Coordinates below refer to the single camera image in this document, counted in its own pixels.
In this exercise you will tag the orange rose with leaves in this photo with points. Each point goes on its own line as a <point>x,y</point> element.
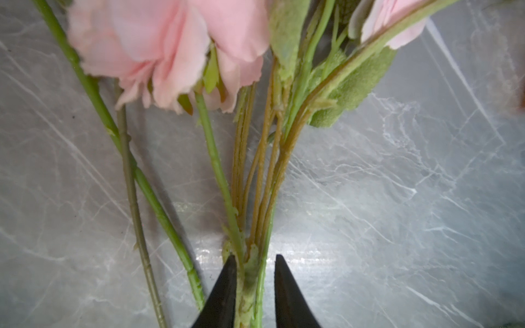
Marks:
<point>128,167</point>

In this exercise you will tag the orange gerbera with leaf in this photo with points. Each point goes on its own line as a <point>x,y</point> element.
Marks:
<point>134,177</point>

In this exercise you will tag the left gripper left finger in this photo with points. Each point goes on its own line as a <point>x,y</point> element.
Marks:
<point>219,310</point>

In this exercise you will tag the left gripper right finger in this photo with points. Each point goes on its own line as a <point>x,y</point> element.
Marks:
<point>291,307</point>

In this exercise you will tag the pink rose bundle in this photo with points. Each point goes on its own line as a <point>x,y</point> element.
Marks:
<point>257,72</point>

